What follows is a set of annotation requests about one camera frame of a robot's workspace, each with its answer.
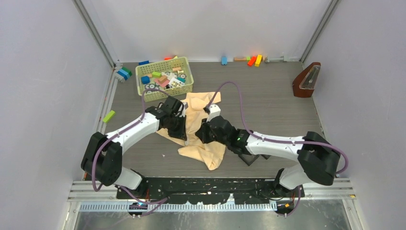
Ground cream yellow garment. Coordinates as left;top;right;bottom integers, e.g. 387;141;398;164
157;92;226;171

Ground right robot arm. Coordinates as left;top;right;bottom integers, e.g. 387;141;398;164
195;116;341;197

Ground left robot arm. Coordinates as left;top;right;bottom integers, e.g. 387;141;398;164
80;96;187;198

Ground pink block in basket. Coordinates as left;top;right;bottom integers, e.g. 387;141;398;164
154;78;169;89

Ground green plastic basket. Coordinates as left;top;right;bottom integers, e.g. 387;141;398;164
135;57;194;102

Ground blue cube in basket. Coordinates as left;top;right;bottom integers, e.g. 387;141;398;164
140;76;150;84

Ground green block in basket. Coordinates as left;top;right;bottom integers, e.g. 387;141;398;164
151;71;162;78

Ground blue block behind basket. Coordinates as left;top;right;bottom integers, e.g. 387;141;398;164
138;60;149;66

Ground blue green stacked blocks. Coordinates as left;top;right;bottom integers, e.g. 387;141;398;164
115;67;133;82

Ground lime green block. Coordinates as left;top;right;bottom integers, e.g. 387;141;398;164
102;110;115;123

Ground light blue block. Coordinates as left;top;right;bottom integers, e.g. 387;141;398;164
221;56;228;65

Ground tan wooden block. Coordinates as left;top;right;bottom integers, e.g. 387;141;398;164
234;57;247;62

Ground orange block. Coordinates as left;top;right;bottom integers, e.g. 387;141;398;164
247;56;257;66

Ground brown metronome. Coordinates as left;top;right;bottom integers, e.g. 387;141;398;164
292;62;321;98

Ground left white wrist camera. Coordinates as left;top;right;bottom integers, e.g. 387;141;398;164
176;102;188;117

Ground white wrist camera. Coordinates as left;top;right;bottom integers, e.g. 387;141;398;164
176;102;188;117
203;104;221;122

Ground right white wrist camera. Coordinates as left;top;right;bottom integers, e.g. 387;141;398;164
203;104;221;122

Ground black square frame left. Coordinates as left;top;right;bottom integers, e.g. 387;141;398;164
239;154;259;166

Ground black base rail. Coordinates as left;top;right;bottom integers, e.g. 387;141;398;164
116;177;304;205

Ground yellow block at wall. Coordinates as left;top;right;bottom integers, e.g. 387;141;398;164
254;55;262;67

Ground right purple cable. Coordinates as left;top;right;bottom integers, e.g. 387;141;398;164
204;81;350;218

